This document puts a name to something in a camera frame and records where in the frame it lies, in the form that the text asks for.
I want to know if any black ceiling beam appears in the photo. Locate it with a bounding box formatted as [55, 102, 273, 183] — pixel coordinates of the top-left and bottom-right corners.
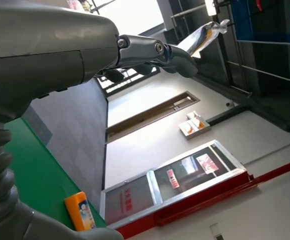
[206, 105, 248, 127]

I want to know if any white wall switch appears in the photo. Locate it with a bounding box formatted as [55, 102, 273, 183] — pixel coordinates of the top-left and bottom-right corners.
[209, 223, 225, 240]

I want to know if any green table mat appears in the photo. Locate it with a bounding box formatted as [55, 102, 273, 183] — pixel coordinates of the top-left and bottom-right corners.
[4, 117, 107, 230]

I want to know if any orange detergent bottle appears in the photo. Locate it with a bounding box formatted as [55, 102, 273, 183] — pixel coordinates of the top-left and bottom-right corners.
[63, 191, 97, 232]

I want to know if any hanging grey yellow bag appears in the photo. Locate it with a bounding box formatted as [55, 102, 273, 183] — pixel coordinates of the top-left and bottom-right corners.
[177, 18, 231, 59]

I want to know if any large wall notice holder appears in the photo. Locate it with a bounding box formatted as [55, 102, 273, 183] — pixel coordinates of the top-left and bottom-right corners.
[177, 116, 211, 140]

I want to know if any red pipe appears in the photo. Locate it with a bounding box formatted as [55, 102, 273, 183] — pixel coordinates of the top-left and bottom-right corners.
[116, 155, 290, 240]

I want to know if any glass fronted wall cabinet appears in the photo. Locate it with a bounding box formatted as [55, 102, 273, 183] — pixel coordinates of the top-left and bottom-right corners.
[99, 139, 247, 229]

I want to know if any small wall notice holder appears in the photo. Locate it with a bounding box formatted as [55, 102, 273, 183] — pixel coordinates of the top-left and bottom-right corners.
[186, 110, 200, 120]

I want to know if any brown framed door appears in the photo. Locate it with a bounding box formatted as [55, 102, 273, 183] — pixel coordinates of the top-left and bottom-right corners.
[105, 90, 201, 144]

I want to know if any black framed window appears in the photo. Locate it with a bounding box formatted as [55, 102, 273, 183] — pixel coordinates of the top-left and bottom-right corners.
[94, 66, 161, 98]

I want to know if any ceiling light strip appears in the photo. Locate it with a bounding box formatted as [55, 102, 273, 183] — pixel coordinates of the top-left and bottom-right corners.
[205, 0, 217, 17]

